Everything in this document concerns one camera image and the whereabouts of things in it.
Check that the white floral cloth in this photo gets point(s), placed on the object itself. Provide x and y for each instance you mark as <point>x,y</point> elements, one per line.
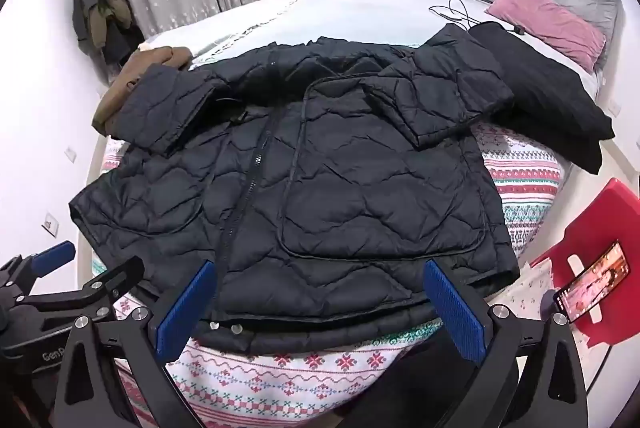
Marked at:
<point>530,288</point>

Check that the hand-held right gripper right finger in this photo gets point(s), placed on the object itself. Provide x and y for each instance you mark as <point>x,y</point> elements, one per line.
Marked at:
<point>455,308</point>

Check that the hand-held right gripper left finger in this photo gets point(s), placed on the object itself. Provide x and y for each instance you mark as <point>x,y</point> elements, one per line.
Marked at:
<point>182,308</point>

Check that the light blue bed sheet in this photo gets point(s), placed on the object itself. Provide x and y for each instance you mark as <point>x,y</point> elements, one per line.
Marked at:
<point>350,8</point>

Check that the patterned red green blanket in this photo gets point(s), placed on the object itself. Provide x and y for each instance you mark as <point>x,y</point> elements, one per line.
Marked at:
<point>525,178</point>

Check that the hanging dark coats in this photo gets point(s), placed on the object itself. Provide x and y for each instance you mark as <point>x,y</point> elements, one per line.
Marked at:
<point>100,8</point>

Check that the white phone holder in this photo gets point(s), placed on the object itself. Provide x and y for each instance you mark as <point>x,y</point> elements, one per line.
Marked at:
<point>575,264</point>

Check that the red chair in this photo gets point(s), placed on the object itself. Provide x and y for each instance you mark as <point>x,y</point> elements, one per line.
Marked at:
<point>615,208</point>

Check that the black quilted jacket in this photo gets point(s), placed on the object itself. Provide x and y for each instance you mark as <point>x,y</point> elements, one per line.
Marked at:
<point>350,158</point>

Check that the white wall socket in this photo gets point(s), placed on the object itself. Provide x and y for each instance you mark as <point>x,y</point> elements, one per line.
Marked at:
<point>70,154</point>
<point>617,108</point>
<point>50,223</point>

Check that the pink pillow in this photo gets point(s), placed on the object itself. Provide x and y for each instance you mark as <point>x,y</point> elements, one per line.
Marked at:
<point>545,18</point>

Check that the smartphone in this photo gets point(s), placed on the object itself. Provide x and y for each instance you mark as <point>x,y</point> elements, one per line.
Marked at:
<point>595,280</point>

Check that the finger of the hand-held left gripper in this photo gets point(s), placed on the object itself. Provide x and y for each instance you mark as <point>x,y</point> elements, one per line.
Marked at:
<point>107,283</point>
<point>52,254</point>

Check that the black knit sweater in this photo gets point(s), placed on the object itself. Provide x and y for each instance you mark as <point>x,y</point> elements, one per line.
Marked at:
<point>540,93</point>

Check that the brown garment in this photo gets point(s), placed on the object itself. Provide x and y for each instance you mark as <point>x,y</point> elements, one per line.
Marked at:
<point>145,65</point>

